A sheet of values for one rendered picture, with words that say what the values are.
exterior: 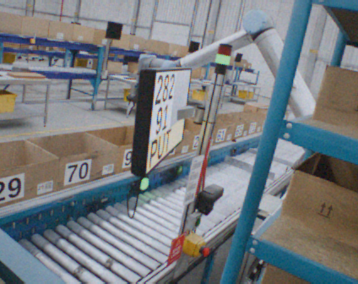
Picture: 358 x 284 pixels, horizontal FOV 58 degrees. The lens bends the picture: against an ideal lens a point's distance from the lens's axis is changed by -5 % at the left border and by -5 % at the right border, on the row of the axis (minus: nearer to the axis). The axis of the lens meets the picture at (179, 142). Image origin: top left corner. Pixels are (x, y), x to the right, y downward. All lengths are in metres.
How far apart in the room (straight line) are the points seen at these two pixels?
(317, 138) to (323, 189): 0.17
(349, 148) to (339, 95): 0.16
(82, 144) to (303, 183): 1.57
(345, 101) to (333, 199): 0.18
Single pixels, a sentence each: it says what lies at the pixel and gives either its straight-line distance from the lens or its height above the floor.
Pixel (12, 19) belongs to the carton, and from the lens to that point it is 6.51.
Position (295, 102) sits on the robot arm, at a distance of 1.54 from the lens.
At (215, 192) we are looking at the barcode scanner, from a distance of 1.39.
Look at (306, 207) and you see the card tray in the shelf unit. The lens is 0.67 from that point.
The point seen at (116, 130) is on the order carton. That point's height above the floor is 1.03.
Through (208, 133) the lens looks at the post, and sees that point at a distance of 1.28.
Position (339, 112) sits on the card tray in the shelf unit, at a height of 1.56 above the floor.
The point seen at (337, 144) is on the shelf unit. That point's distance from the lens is 0.50.
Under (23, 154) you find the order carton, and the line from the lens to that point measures 1.81.
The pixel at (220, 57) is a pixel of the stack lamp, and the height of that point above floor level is 1.61.
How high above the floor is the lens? 1.61
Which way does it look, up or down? 15 degrees down
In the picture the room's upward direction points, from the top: 11 degrees clockwise
